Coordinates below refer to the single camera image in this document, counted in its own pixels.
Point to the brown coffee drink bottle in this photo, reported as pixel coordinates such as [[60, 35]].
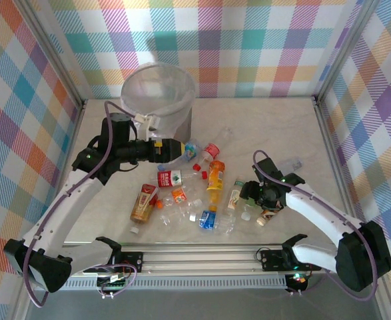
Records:
[[265, 218]]

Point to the cream label bottle green cap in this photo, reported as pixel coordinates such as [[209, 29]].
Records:
[[233, 200]]

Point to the clear bottle blue colourful label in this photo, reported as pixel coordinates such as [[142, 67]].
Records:
[[192, 151]]

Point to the clear bottle red green label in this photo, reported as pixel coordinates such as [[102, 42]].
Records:
[[168, 179]]

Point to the green label plastic bottle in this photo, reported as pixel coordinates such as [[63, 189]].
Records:
[[246, 216]]

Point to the orange juice bottle yellow label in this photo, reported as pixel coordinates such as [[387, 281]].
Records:
[[215, 178]]

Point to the small bottle orange label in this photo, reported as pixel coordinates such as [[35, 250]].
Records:
[[179, 195]]

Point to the red gold tea bottle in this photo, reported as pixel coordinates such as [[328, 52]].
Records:
[[144, 201]]

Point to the crushed clear bottle white cap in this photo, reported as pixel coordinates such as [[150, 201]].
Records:
[[196, 202]]

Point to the small clear unlabelled bottle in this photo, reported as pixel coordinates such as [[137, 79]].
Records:
[[227, 132]]

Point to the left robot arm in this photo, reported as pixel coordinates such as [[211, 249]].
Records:
[[65, 206]]

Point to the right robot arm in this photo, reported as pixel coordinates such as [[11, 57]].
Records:
[[321, 213]]

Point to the metal mesh waste bin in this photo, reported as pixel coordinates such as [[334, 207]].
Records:
[[183, 126]]

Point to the clear plastic bin liner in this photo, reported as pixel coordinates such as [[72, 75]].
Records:
[[168, 116]]

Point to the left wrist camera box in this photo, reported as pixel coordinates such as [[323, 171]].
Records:
[[147, 125]]

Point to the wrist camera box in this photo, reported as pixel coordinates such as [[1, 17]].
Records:
[[147, 125], [291, 164]]

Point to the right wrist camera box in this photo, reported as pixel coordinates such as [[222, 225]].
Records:
[[291, 164]]

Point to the aluminium table side rail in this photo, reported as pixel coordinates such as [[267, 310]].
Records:
[[77, 123], [329, 140]]

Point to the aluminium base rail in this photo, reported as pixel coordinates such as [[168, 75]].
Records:
[[198, 260]]

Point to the aluminium frame post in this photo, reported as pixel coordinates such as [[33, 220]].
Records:
[[343, 50], [53, 55]]

